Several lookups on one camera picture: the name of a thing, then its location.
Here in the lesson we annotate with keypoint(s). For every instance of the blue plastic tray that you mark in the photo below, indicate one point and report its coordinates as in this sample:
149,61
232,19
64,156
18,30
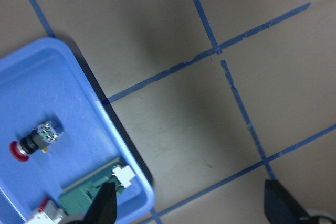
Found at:
43,81

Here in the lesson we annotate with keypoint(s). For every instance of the red emergency stop button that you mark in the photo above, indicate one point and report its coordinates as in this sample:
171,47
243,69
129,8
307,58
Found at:
44,134

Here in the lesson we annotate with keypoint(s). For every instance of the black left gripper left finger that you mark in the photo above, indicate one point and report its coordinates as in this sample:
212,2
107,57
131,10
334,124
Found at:
104,207

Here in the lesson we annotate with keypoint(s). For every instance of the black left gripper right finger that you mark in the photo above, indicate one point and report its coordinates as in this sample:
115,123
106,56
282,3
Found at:
280,206

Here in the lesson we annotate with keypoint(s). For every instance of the green relay module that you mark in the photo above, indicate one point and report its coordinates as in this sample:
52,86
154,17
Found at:
78,197

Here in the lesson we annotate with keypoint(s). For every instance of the white circuit breaker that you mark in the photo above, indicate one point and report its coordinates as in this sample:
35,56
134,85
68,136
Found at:
46,212

